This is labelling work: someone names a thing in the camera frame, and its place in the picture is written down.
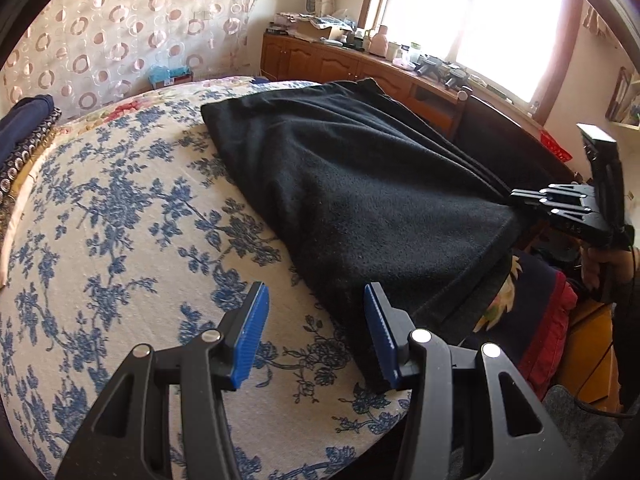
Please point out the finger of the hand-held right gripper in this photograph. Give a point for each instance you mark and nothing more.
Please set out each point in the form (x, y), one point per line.
(570, 214)
(550, 194)

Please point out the person's right hand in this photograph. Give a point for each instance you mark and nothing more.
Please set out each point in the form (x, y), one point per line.
(595, 270)

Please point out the bright window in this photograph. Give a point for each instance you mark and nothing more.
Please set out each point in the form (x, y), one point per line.
(475, 10)

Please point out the dark dotted cloth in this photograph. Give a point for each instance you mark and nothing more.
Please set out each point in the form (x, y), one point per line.
(30, 155)

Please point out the grey cloth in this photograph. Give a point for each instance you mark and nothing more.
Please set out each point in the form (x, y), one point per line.
(575, 435)

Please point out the blue floral bed sheet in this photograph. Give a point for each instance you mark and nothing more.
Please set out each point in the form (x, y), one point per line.
(125, 260)

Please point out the red basket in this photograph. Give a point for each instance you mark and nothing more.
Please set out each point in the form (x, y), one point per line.
(555, 146)

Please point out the pink jug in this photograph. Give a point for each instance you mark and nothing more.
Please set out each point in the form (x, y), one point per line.
(378, 42)

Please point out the circle patterned curtain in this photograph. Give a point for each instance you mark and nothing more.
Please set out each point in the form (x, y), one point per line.
(125, 20)

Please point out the pile of papers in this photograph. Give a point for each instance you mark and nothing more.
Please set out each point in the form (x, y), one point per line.
(310, 22)

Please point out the brown wooden cabinet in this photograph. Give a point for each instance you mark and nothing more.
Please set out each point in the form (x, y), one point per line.
(325, 62)

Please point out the dark red floral cloth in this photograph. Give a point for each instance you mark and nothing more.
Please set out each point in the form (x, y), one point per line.
(530, 300)

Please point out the navy blue cloth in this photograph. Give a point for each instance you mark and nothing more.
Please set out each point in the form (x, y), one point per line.
(27, 120)

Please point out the light blue box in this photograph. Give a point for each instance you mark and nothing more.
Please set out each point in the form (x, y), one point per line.
(167, 76)

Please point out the light wooden stool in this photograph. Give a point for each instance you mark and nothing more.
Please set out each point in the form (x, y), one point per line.
(590, 350)

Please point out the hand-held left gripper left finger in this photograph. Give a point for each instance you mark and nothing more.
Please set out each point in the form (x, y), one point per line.
(252, 332)

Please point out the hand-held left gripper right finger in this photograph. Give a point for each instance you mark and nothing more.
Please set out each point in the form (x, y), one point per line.
(380, 330)

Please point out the black fleece cloth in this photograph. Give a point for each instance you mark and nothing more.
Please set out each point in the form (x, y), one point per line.
(350, 185)

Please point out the white jar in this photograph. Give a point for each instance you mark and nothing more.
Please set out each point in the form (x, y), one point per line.
(395, 51)

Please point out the black handheld device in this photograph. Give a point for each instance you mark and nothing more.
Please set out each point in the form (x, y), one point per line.
(427, 66)
(455, 80)

